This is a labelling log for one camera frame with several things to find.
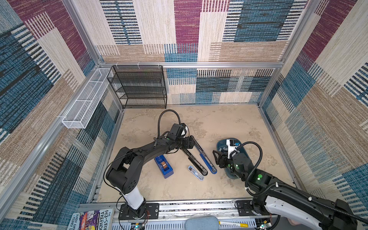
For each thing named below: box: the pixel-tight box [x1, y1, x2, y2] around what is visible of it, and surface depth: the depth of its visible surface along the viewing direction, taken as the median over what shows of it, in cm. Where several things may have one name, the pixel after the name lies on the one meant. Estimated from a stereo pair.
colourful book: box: [66, 207, 115, 230], surface depth 71 cm
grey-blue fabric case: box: [184, 216, 220, 230], surface depth 69 cm
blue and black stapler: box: [191, 135, 218, 175], surface depth 93 cm
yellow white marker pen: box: [218, 220, 249, 228], surface depth 70 cm
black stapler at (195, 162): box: [179, 148, 208, 176], surface depth 91 cm
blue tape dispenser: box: [153, 154, 174, 179], surface depth 84 cm
